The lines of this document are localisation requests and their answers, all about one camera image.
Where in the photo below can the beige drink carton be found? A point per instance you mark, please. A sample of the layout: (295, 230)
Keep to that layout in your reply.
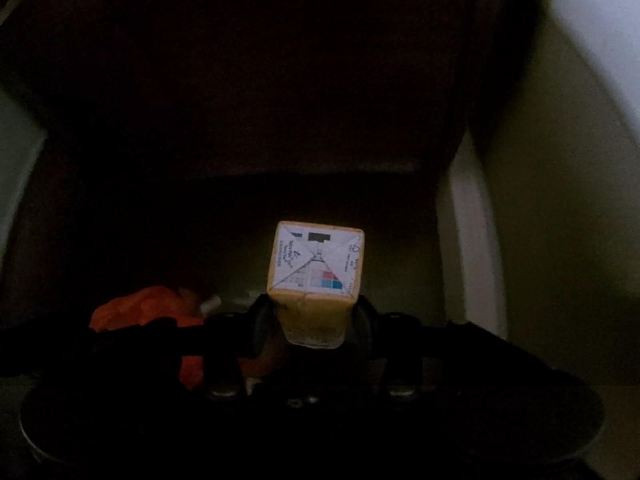
(315, 276)

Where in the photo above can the white door frame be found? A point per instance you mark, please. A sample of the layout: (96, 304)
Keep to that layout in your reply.
(472, 270)

